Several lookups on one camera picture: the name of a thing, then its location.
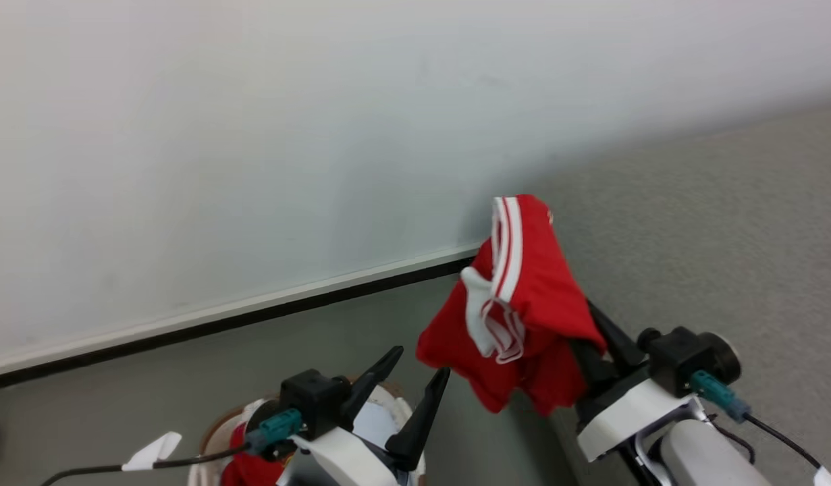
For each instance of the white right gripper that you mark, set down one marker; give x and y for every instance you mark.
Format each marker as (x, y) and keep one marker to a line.
(631, 415)

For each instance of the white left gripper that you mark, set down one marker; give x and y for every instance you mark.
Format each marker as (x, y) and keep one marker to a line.
(344, 462)

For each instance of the red sports shirt white stripes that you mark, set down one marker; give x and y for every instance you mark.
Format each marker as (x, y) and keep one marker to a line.
(533, 283)

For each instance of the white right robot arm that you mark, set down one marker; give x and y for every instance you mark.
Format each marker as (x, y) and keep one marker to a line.
(709, 455)

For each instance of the white laundry basket brown rim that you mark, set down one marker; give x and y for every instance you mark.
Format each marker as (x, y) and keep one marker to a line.
(212, 432)

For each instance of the pale white garment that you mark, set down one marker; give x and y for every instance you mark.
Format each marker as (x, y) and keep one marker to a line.
(374, 422)

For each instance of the red garment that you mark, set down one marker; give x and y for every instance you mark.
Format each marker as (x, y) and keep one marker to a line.
(250, 469)

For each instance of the white tape tag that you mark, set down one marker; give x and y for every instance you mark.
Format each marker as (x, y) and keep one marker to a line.
(152, 451)
(825, 476)

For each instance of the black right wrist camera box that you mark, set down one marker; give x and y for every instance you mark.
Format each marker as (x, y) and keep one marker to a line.
(685, 361)

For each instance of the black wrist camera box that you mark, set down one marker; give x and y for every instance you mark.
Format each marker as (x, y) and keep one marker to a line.
(685, 361)
(310, 403)

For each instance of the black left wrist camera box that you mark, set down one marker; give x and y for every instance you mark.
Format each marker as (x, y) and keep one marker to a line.
(310, 403)

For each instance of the white black wall baseboard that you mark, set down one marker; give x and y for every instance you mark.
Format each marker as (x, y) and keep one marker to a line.
(219, 317)

